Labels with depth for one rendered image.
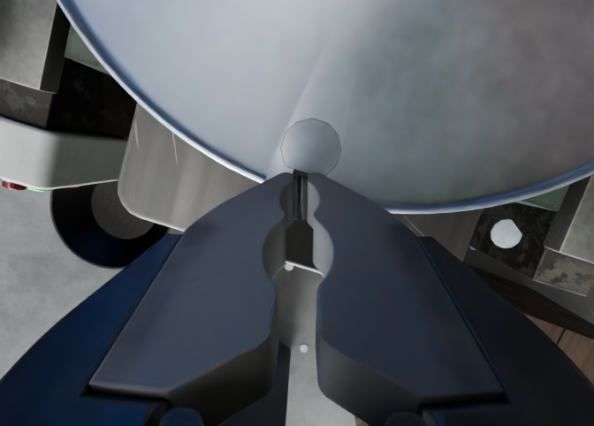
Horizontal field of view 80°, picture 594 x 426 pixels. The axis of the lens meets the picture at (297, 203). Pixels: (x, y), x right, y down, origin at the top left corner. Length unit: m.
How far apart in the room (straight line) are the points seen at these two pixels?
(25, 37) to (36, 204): 0.84
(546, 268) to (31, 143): 0.44
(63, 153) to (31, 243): 0.84
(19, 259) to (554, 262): 1.17
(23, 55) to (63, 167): 0.09
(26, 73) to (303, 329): 0.86
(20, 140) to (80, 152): 0.05
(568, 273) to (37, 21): 0.47
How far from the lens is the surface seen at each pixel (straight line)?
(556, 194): 0.33
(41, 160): 0.36
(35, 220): 1.17
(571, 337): 0.78
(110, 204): 1.06
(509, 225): 0.32
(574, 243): 0.35
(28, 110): 0.38
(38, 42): 0.35
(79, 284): 1.15
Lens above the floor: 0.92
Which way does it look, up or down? 82 degrees down
